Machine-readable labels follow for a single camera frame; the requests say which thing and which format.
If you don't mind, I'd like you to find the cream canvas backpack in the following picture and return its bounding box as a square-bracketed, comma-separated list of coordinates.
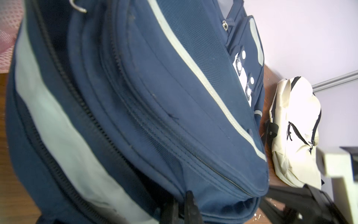
[267, 77, 323, 189]

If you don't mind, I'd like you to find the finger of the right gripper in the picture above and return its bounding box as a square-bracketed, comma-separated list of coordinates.
[259, 185, 347, 224]

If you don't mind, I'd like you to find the pink backpack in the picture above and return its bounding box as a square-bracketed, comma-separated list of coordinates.
[1, 0, 24, 74]

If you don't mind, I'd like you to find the navy blue backpack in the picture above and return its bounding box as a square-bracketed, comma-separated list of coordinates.
[6, 1, 269, 224]

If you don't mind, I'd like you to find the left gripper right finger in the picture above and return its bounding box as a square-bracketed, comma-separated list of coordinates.
[184, 191, 204, 224]

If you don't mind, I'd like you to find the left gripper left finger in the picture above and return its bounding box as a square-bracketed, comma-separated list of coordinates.
[160, 197, 179, 224]

